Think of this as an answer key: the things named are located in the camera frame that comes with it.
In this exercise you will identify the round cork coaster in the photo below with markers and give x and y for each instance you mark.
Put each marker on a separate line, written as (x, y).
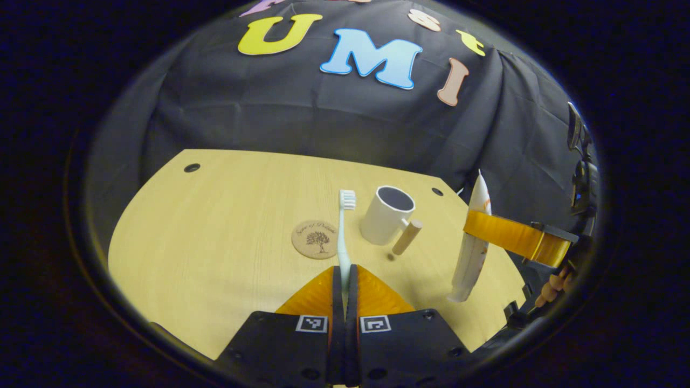
(315, 240)

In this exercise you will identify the black backdrop cloth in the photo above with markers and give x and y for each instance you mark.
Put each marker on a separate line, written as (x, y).
(269, 108)

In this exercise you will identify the light wooden desktop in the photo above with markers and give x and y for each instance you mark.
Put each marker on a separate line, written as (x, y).
(215, 242)

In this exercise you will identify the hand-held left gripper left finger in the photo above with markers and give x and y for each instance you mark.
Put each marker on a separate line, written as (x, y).
(337, 334)

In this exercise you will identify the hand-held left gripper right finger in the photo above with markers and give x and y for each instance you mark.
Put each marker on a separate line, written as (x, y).
(351, 339)

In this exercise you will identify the pale green toothbrush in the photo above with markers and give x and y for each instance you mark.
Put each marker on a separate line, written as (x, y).
(343, 242)

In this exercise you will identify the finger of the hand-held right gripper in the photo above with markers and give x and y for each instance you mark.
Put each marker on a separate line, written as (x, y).
(512, 237)

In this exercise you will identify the white toothpaste tube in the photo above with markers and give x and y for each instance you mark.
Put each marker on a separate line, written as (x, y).
(474, 258)

